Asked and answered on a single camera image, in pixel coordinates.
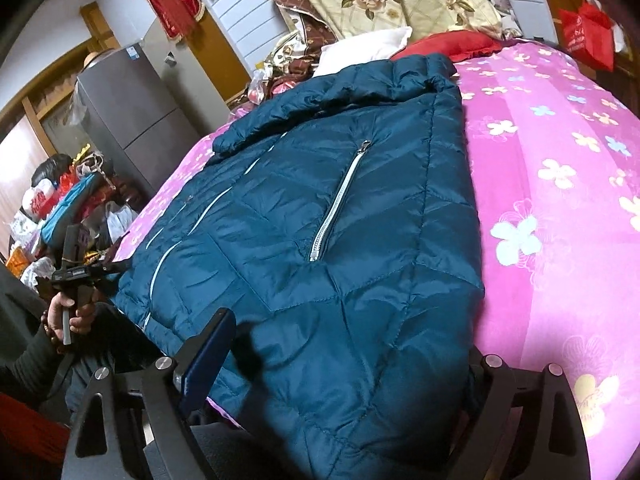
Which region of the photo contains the person's left forearm black sleeve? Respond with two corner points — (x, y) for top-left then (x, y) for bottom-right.
(1, 325), (63, 408)

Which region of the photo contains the person's left hand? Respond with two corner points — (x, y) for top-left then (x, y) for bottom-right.
(43, 292), (96, 344)

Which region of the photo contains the white pillow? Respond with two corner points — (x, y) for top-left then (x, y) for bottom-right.
(314, 26), (412, 77)

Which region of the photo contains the red pillow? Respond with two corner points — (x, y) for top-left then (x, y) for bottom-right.
(392, 30), (503, 63)

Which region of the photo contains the grey refrigerator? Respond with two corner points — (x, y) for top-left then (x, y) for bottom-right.
(75, 21), (229, 200)

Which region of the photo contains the pink floral bed sheet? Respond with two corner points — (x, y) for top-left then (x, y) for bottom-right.
(120, 41), (639, 479)

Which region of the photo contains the red shopping bag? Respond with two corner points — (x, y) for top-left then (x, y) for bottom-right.
(559, 0), (615, 72)

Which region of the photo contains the brown patterned blanket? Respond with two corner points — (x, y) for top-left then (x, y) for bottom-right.
(247, 0), (337, 104)

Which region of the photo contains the clutter pile of bags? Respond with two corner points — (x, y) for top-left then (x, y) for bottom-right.
(6, 145), (144, 290)

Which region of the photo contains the dark teal puffer jacket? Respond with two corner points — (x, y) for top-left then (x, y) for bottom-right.
(115, 54), (484, 479)

